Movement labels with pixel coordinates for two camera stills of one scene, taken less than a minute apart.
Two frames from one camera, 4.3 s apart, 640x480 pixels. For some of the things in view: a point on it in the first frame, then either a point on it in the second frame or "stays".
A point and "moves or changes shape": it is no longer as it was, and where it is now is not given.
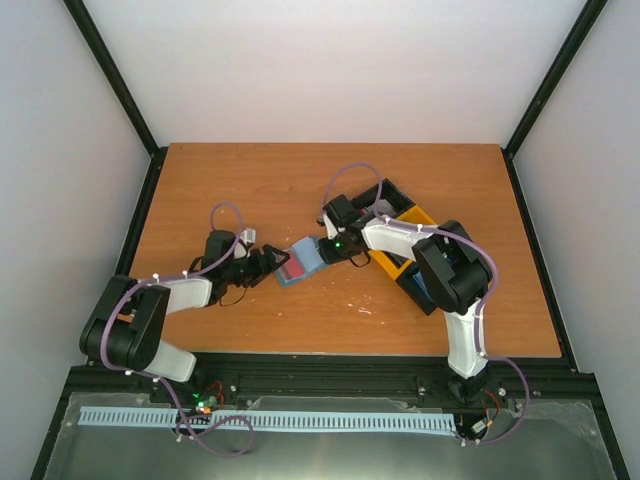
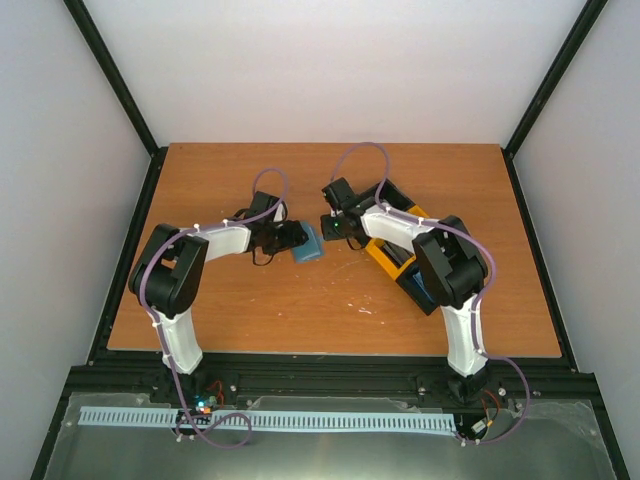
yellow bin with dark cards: (395, 264) stays
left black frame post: (94, 38) stays
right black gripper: (329, 258) → (327, 233)
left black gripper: (264, 271) → (293, 238)
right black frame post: (584, 22) stays
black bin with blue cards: (415, 284) stays
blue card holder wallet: (310, 252) moves or changes shape
